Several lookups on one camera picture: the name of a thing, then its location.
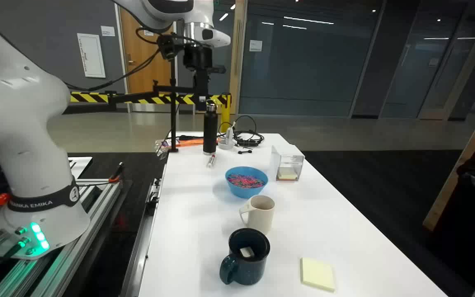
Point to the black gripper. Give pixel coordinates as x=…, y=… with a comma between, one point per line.
x=199, y=60

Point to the white mug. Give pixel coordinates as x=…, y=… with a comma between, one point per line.
x=260, y=218

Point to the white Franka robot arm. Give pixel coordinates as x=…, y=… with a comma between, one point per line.
x=18, y=109

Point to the dark green mug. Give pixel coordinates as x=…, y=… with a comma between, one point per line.
x=247, y=271

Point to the black water bottle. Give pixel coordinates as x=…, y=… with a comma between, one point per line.
x=210, y=129

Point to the wooden door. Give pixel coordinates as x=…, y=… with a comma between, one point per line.
x=140, y=60

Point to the blue bowl of coloured beads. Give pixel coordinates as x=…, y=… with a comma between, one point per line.
x=247, y=190

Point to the yellow black hazard strip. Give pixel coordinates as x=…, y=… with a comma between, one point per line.
x=92, y=98

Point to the clear plastic container box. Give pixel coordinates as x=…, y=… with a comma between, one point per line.
x=288, y=165

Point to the black notebook with red pen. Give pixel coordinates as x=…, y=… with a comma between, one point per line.
x=98, y=170

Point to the yellow sticky note pad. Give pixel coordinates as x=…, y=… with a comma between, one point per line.
x=319, y=274

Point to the black lounge chair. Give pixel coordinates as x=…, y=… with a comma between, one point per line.
x=474, y=215

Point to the black camera tripod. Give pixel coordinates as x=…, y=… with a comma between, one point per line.
x=173, y=109

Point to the white paper wall sign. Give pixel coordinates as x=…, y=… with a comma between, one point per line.
x=92, y=55

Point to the aluminium mounting rail frame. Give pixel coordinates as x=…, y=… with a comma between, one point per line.
x=79, y=241

